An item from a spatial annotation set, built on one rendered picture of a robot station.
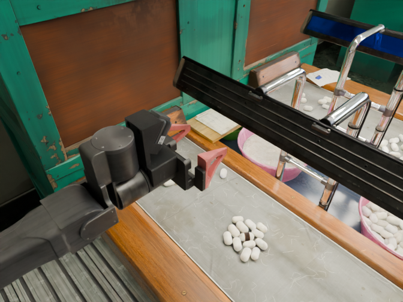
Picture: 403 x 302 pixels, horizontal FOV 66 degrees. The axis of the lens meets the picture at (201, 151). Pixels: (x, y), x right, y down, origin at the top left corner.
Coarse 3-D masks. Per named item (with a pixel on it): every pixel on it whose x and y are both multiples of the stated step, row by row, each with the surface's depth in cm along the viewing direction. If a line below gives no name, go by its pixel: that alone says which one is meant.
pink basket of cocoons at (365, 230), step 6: (360, 198) 87; (360, 204) 85; (360, 210) 83; (360, 216) 82; (360, 222) 86; (360, 228) 89; (366, 228) 80; (366, 234) 82; (372, 234) 78; (372, 240) 80; (378, 240) 77; (384, 246) 76; (390, 252) 76; (396, 252) 74; (402, 258) 73
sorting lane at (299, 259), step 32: (192, 160) 103; (160, 192) 92; (192, 192) 92; (224, 192) 92; (256, 192) 92; (160, 224) 84; (192, 224) 84; (224, 224) 84; (256, 224) 84; (288, 224) 84; (192, 256) 76; (224, 256) 76; (288, 256) 76; (320, 256) 76; (352, 256) 76; (224, 288) 70; (256, 288) 70; (288, 288) 70; (320, 288) 70; (352, 288) 70; (384, 288) 70
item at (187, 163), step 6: (174, 150) 51; (180, 156) 49; (180, 162) 49; (186, 162) 49; (180, 168) 50; (186, 168) 49; (144, 174) 48; (174, 174) 52; (180, 174) 51; (186, 174) 50; (150, 180) 48; (168, 180) 52; (174, 180) 54; (180, 180) 52; (186, 180) 51; (150, 186) 49; (156, 186) 50; (180, 186) 53; (186, 186) 52
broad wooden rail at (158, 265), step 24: (120, 216) 83; (144, 216) 83; (120, 240) 77; (144, 240) 77; (168, 240) 78; (144, 264) 72; (168, 264) 72; (192, 264) 74; (144, 288) 75; (168, 288) 68; (192, 288) 68; (216, 288) 70
